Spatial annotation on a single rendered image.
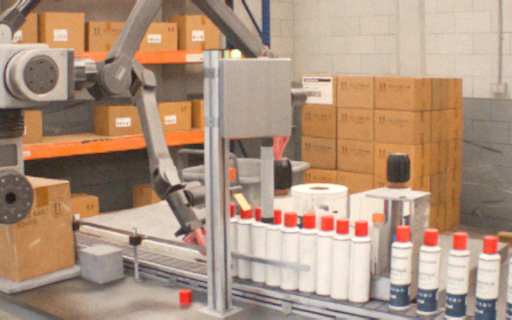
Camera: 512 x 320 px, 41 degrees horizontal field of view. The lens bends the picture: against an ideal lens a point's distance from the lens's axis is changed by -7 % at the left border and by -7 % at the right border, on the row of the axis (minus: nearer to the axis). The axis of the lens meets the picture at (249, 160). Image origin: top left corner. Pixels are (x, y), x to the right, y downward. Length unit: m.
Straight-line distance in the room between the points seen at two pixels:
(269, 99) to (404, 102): 3.59
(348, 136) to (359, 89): 0.38
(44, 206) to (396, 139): 3.61
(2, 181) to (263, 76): 0.72
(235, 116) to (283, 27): 6.37
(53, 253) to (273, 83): 0.88
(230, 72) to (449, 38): 5.19
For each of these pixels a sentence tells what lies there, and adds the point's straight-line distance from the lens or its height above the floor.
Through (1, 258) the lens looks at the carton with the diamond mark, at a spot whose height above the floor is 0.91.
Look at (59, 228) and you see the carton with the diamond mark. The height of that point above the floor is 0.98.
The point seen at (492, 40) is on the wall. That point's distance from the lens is 6.55.
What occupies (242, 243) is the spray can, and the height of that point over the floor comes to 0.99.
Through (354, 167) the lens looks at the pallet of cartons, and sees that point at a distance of 5.59.
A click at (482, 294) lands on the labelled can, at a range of 1.62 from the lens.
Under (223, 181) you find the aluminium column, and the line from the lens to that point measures 1.80.
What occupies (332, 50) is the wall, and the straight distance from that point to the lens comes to 7.76.
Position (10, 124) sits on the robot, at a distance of 1.86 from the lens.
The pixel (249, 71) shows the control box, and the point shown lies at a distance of 1.73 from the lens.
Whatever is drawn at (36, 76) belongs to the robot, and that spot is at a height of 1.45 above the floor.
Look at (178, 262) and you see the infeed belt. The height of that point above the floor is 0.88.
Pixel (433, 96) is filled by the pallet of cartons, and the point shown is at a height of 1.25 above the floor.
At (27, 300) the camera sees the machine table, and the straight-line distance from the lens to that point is 2.02.
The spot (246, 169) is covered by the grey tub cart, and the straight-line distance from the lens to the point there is 5.21.
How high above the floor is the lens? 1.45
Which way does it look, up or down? 7 degrees down
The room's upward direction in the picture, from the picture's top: straight up
